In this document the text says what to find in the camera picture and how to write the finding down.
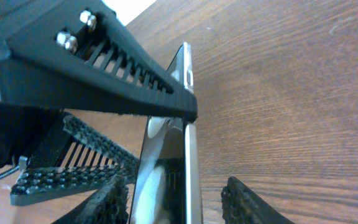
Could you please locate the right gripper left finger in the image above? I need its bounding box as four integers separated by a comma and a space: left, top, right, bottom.
52, 174, 130, 224

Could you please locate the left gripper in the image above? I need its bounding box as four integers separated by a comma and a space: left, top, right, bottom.
0, 1, 70, 168

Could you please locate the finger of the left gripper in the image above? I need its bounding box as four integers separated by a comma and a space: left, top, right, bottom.
0, 0, 198, 123
10, 115, 140, 206

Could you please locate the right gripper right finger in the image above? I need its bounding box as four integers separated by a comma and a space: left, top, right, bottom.
221, 177, 293, 224

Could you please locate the black Galaxy flip phone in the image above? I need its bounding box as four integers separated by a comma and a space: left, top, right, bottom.
128, 41, 204, 224

